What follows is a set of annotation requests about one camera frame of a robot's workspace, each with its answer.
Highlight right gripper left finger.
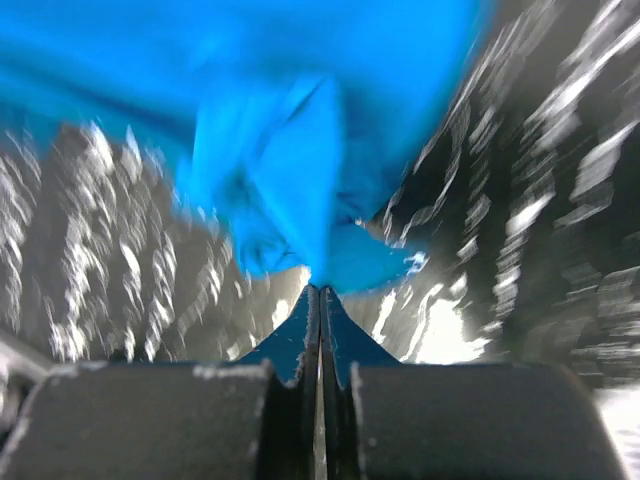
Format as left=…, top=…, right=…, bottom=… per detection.
left=238, top=285, right=320, bottom=480

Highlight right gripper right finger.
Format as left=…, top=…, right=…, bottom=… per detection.
left=320, top=288, right=403, bottom=479

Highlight blue t shirt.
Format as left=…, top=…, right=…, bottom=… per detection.
left=1, top=1, right=496, bottom=293

